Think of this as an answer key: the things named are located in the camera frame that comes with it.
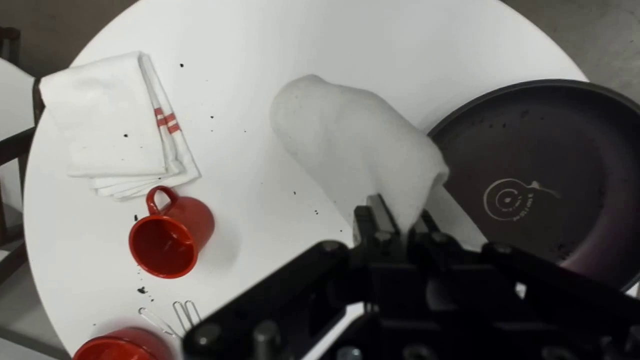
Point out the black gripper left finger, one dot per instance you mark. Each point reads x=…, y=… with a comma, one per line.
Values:
x=381, y=226

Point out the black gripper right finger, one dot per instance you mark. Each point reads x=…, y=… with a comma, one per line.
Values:
x=427, y=237

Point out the white cloth red stripe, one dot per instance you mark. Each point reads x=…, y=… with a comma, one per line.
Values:
x=361, y=141

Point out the large dark round basin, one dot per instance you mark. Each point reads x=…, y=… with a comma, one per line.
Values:
x=552, y=152

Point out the folded white cloth stack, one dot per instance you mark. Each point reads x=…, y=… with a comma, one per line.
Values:
x=107, y=121

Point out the red mug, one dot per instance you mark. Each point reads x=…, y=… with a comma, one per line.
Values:
x=170, y=241

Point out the clear plastic utensil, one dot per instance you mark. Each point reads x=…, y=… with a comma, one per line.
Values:
x=183, y=317

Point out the red bowl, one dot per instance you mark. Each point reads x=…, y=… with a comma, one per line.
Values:
x=123, y=348

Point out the wooden chair white cushions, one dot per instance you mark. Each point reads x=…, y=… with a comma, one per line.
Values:
x=13, y=101

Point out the round white pedestal table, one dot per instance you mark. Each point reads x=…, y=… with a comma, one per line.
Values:
x=267, y=41

